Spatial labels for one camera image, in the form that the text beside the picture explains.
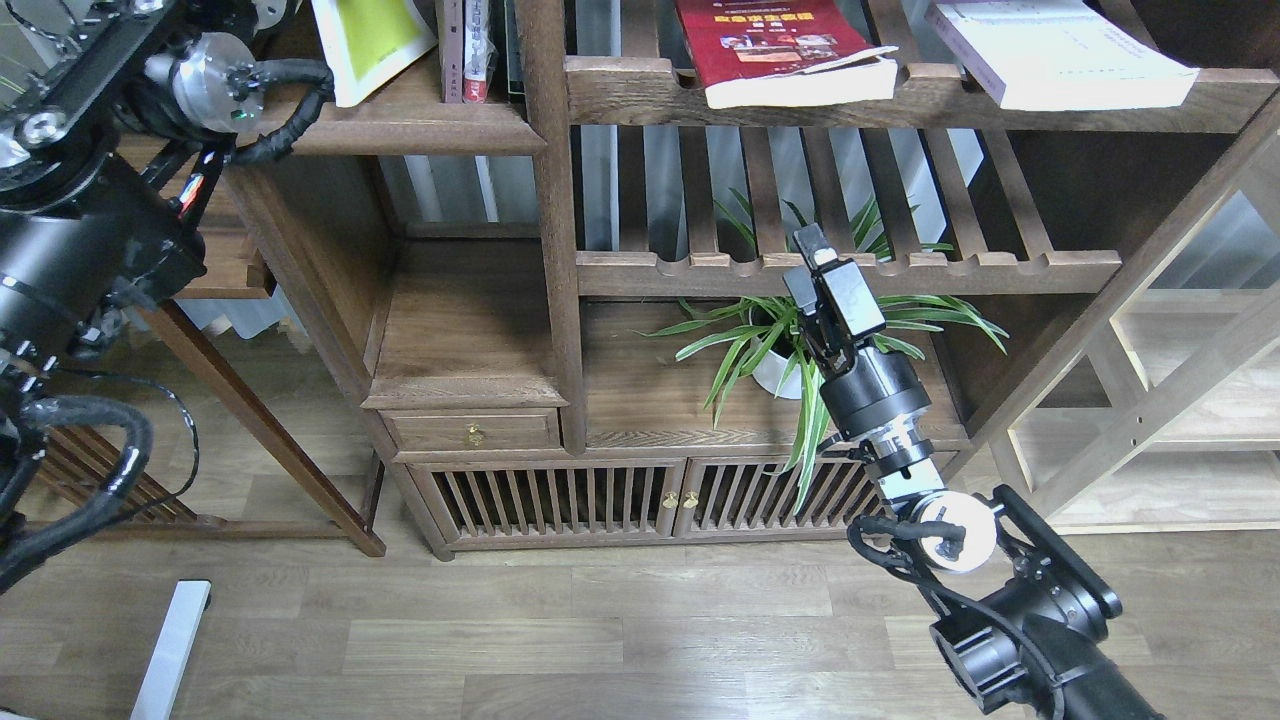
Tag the yellow green cover book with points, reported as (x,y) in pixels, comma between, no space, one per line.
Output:
(366,43)

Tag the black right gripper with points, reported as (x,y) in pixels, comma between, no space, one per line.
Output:
(874,397)

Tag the dark slatted wooden rack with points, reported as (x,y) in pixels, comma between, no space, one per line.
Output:
(100,480)

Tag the dark upright book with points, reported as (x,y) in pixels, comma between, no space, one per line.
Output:
(512,55)

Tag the white metal leg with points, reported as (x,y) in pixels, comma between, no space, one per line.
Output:
(160,686)

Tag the red white upright book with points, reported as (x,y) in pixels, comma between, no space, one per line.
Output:
(478,50)

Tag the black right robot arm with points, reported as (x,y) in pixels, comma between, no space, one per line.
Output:
(1020,615)

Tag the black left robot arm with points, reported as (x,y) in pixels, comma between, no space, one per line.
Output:
(121,119)

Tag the white lavender book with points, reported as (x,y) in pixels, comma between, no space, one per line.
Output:
(1057,56)

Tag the dark wooden side table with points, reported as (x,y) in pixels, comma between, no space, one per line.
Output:
(237,270)

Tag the dark wooden bookshelf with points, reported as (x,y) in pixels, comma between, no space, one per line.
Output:
(502,264)

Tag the red cover book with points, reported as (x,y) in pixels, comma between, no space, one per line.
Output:
(783,54)

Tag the green spider plant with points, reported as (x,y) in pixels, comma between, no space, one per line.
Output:
(765,322)

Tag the light wooden shelf unit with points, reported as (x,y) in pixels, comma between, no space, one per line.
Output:
(1170,418)

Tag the white plant pot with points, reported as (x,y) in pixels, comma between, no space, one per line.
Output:
(779,375)

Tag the maroon upright book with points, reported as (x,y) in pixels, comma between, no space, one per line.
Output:
(451,18)

